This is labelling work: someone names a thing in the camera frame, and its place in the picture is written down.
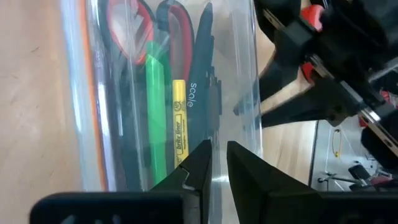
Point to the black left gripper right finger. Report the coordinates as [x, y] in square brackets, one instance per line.
[258, 199]

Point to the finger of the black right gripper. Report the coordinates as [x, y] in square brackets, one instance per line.
[289, 56]
[326, 102]

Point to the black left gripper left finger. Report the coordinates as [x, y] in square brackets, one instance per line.
[186, 199]

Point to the clear plastic supply box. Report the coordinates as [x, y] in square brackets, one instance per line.
[236, 62]

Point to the green highlighter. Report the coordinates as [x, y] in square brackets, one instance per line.
[157, 124]

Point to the yellow highlighter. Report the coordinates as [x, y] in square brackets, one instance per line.
[180, 118]

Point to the black pen with white print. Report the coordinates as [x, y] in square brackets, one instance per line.
[200, 74]

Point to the red and black scissors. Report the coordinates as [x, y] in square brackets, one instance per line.
[183, 40]

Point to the orange pencil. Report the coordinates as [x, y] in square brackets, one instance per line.
[91, 93]

